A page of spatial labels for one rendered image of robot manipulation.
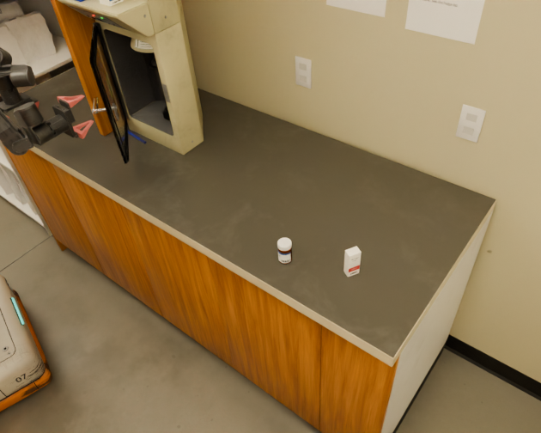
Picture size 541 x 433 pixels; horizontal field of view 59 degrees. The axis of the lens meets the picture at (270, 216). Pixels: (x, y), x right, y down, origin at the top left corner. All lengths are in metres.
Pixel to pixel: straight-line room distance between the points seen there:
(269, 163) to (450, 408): 1.28
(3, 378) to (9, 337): 0.18
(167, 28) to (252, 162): 0.54
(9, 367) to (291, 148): 1.47
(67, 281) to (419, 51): 2.15
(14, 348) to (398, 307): 1.64
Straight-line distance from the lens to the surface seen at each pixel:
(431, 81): 1.62
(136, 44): 1.79
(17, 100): 1.94
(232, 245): 1.49
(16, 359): 2.34
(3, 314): 2.52
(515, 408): 2.38
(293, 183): 1.68
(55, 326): 2.73
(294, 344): 1.61
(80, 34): 1.94
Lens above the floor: 2.03
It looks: 44 degrees down
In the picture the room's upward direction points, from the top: 5 degrees counter-clockwise
